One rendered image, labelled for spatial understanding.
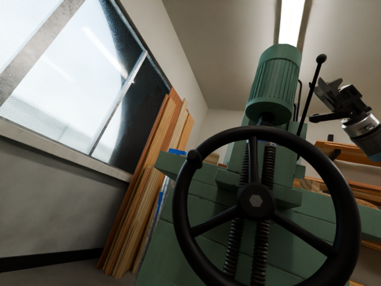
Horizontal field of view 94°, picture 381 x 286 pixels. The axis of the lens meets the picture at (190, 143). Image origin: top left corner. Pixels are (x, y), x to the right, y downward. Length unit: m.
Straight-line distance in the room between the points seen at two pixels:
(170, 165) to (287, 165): 0.32
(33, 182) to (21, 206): 0.16
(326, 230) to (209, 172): 0.30
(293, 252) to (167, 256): 0.30
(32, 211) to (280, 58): 1.74
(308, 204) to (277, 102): 0.36
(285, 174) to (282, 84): 0.43
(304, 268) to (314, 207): 0.13
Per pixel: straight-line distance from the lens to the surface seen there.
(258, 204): 0.31
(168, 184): 1.43
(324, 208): 0.55
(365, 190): 2.74
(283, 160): 0.45
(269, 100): 0.73
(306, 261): 0.53
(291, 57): 0.89
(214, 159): 0.55
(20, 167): 1.57
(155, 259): 0.55
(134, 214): 1.96
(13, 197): 1.63
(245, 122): 0.98
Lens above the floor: 0.77
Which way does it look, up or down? 18 degrees up
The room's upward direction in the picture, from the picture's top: 20 degrees clockwise
